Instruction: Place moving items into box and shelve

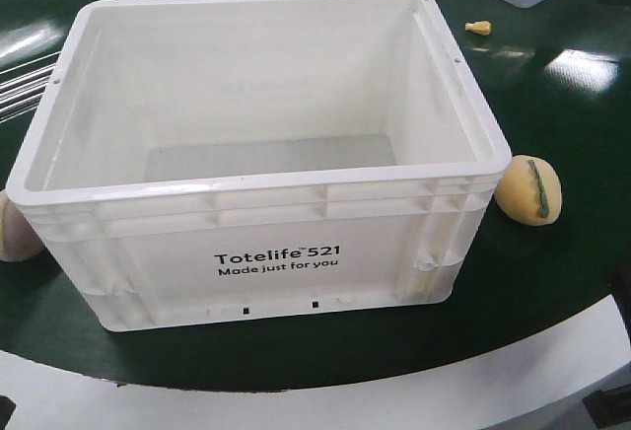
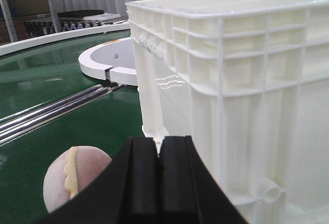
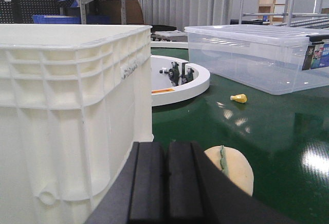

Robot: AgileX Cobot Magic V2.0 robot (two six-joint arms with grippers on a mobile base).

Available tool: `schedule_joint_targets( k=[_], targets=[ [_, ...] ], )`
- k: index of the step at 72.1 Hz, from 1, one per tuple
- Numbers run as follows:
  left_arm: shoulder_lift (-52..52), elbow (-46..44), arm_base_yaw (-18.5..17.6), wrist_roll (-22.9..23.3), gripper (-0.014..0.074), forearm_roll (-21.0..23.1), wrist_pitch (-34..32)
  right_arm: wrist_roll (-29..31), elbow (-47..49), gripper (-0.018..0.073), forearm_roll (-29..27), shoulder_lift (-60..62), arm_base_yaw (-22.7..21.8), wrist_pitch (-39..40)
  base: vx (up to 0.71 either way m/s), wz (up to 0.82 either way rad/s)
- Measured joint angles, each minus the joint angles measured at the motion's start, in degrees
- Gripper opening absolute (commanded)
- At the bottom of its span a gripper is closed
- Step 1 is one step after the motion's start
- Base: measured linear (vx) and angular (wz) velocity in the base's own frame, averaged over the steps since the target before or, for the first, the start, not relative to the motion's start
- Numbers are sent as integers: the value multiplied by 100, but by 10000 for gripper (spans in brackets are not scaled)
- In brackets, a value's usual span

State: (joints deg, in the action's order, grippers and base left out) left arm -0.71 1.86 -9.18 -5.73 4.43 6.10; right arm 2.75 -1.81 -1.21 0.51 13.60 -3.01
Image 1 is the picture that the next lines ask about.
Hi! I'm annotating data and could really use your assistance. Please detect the white plastic Totelife crate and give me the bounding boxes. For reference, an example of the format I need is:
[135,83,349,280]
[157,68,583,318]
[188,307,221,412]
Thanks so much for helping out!
[6,0,511,331]

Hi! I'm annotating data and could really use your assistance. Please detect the pinkish beige toy vegetable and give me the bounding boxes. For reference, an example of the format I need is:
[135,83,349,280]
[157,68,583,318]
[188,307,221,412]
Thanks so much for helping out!
[1,190,44,262]

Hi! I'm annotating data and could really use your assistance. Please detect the small yellow toy piece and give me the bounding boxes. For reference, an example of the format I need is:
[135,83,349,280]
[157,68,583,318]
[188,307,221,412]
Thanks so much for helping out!
[464,21,492,36]

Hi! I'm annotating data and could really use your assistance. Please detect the yellow toy potato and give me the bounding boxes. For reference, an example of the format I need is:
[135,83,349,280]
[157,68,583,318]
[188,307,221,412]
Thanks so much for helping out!
[494,155,563,226]

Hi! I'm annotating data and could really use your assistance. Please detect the metal roller rails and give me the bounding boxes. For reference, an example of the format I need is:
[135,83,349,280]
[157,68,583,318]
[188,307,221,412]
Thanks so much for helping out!
[1,51,60,122]

